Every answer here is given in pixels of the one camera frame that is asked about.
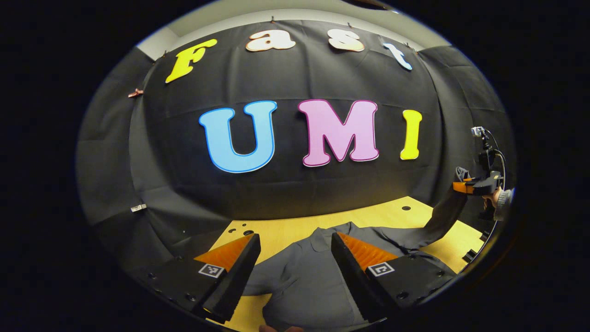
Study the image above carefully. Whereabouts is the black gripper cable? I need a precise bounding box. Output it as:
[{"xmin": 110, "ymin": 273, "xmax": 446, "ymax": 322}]
[{"xmin": 484, "ymin": 130, "xmax": 507, "ymax": 190}]

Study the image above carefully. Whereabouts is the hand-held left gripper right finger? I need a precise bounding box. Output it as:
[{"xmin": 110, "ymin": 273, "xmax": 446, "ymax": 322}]
[{"xmin": 331, "ymin": 231, "xmax": 457, "ymax": 323}]

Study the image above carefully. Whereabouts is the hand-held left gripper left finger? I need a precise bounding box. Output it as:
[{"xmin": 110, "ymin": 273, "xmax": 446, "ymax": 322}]
[{"xmin": 138, "ymin": 233, "xmax": 262, "ymax": 324}]

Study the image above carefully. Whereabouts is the grey collared shirt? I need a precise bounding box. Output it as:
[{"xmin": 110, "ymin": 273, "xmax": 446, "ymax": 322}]
[{"xmin": 242, "ymin": 167, "xmax": 471, "ymax": 332}]

